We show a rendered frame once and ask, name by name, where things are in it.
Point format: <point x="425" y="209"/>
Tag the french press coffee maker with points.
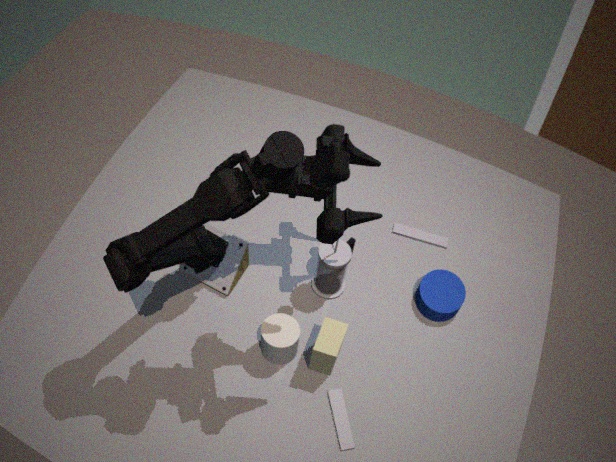
<point x="333" y="260"/>

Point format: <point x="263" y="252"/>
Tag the blue cylinder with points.
<point x="440" y="295"/>

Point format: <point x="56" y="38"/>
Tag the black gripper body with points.
<point x="331" y="222"/>

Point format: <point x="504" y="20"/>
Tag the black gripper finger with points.
<point x="357" y="217"/>
<point x="357" y="156"/>

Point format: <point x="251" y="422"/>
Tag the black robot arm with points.
<point x="178" y="236"/>

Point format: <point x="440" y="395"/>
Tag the grey cylinder with cream top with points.
<point x="279" y="338"/>

